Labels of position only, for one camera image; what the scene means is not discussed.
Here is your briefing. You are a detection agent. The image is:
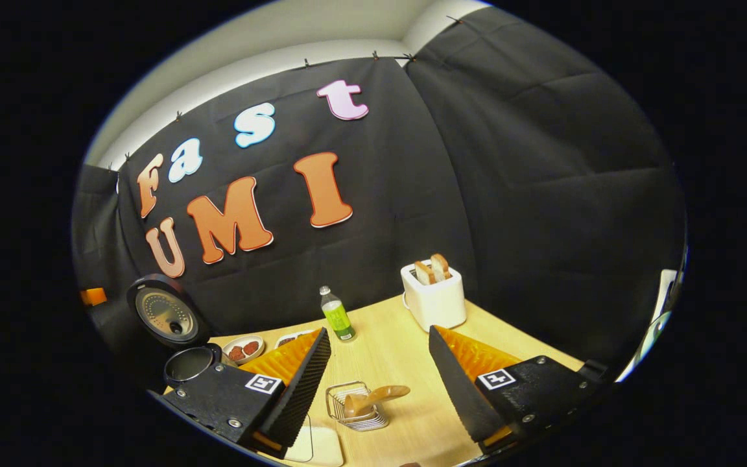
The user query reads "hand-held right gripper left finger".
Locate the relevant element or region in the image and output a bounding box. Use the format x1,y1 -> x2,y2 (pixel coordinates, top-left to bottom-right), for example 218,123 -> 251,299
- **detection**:
148,328 -> 333,460

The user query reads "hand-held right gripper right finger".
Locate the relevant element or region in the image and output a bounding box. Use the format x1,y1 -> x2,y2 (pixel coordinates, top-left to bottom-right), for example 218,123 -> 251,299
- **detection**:
428,326 -> 608,458

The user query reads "metal wire chopstick holder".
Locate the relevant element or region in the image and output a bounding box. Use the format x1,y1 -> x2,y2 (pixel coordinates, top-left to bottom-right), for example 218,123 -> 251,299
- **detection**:
326,381 -> 391,433

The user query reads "white rice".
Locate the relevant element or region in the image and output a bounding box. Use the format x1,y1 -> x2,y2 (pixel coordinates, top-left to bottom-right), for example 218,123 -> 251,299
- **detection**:
312,428 -> 343,465

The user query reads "wooden spoon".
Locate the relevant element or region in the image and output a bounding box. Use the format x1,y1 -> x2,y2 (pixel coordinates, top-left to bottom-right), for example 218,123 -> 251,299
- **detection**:
343,385 -> 412,418

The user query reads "dark grey rice cooker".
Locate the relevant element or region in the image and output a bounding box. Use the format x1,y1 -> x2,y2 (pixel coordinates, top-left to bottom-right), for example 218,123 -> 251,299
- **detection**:
126,272 -> 223,390

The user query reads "white divided dish of beans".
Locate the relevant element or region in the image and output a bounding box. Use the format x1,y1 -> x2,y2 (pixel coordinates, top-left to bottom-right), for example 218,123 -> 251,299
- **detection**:
274,329 -> 320,348

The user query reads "clear plastic container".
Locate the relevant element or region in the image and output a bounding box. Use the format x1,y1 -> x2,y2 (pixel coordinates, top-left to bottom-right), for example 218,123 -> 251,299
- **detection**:
283,415 -> 346,467

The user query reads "round plate of red dates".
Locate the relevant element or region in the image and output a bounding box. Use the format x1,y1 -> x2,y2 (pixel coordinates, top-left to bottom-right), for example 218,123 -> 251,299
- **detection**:
222,335 -> 266,366

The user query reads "green drink bottle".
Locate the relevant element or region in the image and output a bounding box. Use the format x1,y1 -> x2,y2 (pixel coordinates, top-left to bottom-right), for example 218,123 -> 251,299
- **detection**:
319,285 -> 357,342

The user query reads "white toaster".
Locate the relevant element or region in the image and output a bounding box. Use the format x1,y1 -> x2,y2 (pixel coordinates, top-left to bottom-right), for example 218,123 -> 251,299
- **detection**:
401,259 -> 468,333

